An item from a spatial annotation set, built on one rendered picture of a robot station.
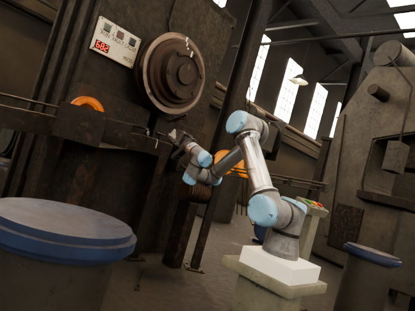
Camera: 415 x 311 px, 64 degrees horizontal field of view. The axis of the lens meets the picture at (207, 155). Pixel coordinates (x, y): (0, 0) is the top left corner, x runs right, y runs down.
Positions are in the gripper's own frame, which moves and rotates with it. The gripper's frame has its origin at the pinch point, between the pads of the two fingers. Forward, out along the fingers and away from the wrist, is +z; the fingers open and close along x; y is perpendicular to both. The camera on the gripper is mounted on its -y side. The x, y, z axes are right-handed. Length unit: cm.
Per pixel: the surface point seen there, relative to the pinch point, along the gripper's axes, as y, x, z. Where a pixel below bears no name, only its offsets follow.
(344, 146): 54, -272, 33
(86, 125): -1, 62, -29
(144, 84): 19.3, 20.7, 14.4
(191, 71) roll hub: 37.6, -0.5, 10.6
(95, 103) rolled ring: 0.2, 43.0, 11.2
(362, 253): -5, -86, -95
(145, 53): 34.1, 25.4, 19.9
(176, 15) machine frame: 64, 3, 45
